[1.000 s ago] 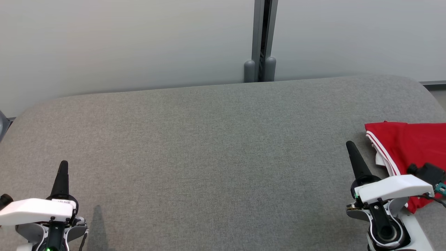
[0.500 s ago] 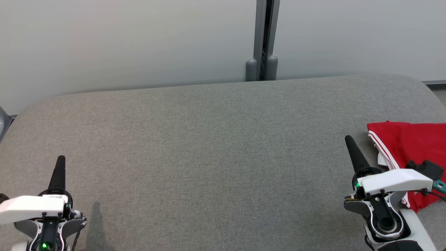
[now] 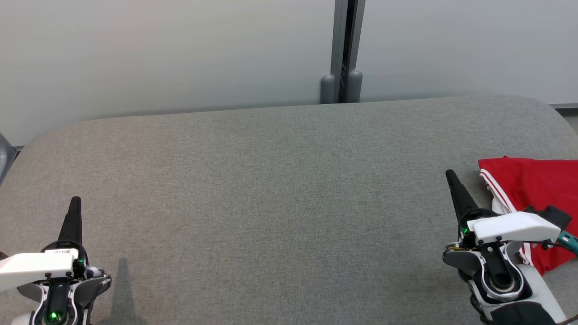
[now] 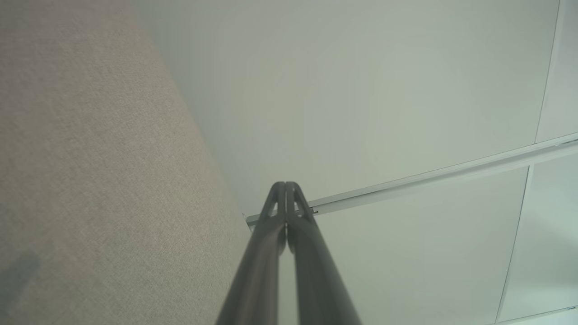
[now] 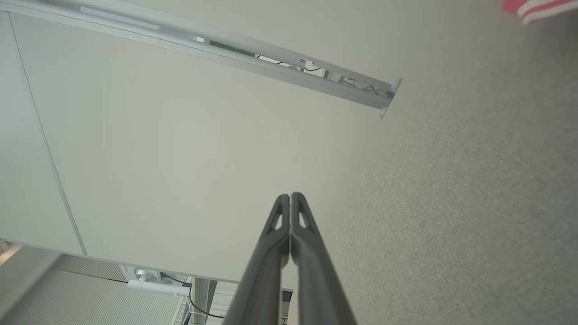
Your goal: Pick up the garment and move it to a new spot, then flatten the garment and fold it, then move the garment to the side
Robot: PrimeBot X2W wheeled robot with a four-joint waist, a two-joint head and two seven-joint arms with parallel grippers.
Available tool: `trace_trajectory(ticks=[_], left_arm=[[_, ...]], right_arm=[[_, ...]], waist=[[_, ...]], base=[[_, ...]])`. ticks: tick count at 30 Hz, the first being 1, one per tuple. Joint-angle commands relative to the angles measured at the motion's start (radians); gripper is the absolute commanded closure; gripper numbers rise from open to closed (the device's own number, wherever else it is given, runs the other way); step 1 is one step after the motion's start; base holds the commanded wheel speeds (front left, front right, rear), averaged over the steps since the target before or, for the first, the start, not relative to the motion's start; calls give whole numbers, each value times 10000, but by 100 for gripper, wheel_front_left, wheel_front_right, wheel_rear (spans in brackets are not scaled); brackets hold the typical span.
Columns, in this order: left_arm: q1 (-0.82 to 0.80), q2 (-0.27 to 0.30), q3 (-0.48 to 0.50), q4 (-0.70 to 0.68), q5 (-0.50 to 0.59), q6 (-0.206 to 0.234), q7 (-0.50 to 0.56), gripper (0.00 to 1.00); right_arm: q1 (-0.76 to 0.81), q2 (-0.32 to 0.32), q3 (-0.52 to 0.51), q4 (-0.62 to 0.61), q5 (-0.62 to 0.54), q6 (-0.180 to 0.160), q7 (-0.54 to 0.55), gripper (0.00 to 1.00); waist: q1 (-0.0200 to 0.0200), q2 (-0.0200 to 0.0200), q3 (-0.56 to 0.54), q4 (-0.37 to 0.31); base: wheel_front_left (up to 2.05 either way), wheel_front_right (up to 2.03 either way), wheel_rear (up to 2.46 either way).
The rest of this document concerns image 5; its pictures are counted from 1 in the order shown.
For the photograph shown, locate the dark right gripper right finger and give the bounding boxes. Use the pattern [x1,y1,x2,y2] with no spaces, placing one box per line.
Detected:
[290,192,357,325]

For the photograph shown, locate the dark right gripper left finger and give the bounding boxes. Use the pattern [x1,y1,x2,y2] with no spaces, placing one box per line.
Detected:
[224,194,290,325]

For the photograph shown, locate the red shorts with white stripes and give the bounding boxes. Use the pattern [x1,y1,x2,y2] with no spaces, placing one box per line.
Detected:
[502,0,578,25]

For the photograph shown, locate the grey metal partition post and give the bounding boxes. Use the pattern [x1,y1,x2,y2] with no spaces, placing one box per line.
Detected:
[0,0,403,120]

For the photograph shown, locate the slim grey partition post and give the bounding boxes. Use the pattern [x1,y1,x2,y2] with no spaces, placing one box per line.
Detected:
[192,278,218,325]

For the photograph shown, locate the white wall-mounted device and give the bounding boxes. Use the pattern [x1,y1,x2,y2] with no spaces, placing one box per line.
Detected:
[126,266,192,298]

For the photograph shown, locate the black background cable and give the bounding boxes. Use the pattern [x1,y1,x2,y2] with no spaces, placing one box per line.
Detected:
[160,273,226,319]

